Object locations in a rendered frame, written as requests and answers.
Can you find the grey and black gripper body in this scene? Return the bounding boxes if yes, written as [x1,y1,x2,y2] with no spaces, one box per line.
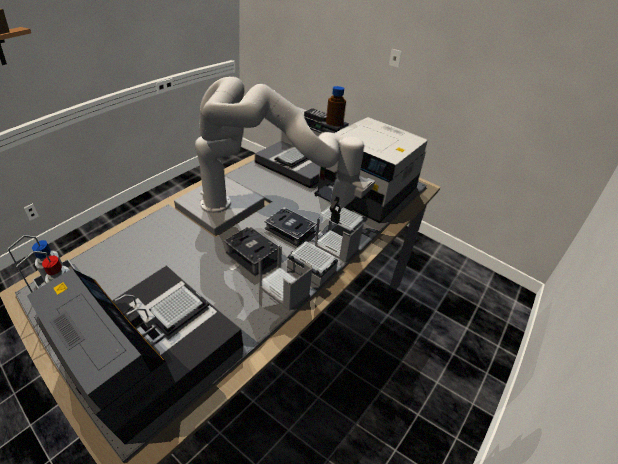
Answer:
[331,175,356,208]

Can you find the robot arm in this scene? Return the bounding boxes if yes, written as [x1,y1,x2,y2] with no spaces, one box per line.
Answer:
[195,77,375,213]

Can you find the black lab instrument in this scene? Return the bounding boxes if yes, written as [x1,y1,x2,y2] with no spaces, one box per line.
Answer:
[27,265,243,444]

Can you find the brown glass bottle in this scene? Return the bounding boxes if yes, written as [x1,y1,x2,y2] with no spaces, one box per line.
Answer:
[326,98,346,126]

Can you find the red bottle cap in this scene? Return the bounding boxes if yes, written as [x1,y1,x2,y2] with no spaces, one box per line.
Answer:
[42,256,61,274]

